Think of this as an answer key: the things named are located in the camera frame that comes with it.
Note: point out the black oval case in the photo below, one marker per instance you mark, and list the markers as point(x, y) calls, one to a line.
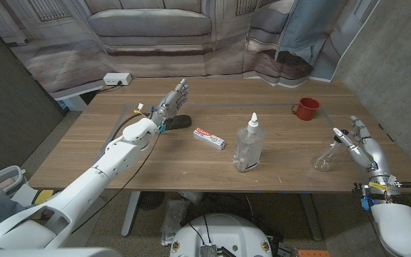
point(180, 122)

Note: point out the clear plastic bag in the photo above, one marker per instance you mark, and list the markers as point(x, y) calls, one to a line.
point(173, 221)

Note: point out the toothpaste box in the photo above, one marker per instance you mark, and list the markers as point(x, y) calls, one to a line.
point(209, 138)

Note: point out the printed living room backdrop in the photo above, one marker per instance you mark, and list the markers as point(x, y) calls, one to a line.
point(148, 53)

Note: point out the grey table leg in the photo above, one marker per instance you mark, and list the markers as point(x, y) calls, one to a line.
point(130, 214)
point(310, 217)

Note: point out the orange board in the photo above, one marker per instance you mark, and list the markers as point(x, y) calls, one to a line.
point(314, 253)

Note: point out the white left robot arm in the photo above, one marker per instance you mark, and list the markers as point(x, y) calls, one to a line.
point(102, 171)

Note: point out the black round fan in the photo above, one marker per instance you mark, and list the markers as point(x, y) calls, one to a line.
point(151, 200)

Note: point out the white grey bin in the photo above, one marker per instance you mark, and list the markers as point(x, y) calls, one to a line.
point(4, 182)

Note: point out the red cup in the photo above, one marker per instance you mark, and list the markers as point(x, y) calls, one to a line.
point(307, 109)

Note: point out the clear dispenser bottle black pump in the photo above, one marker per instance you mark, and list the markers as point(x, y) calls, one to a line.
point(321, 162)

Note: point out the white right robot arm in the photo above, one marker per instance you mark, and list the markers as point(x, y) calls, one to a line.
point(394, 225)

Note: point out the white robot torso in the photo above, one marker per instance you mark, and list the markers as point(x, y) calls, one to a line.
point(219, 235)

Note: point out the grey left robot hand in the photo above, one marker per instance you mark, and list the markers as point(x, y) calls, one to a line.
point(171, 103)

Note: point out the yellow object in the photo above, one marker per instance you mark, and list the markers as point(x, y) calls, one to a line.
point(43, 195)

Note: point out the clear bottle with white nozzle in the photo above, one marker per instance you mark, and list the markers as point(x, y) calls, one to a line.
point(248, 146)

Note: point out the white power strip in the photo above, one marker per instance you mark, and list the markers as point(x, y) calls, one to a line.
point(117, 78)

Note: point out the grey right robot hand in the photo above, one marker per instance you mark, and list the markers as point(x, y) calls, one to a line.
point(375, 157)

